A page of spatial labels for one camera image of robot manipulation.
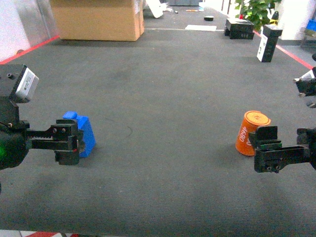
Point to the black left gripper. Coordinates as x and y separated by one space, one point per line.
14 133

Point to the green potted plant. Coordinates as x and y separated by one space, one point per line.
258 12

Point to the orange cap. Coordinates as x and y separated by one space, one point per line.
251 121

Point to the white foam piece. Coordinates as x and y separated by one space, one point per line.
155 7

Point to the flat black boxes stack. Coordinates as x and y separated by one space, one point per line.
240 29

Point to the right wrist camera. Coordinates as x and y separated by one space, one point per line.
306 85

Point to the white flat board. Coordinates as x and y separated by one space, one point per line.
201 28

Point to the large cardboard box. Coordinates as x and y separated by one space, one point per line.
108 20

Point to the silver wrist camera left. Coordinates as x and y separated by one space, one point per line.
17 82

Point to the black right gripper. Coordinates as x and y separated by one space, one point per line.
270 156

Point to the upright black white box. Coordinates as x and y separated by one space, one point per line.
269 38

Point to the blue plastic part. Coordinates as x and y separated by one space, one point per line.
88 136

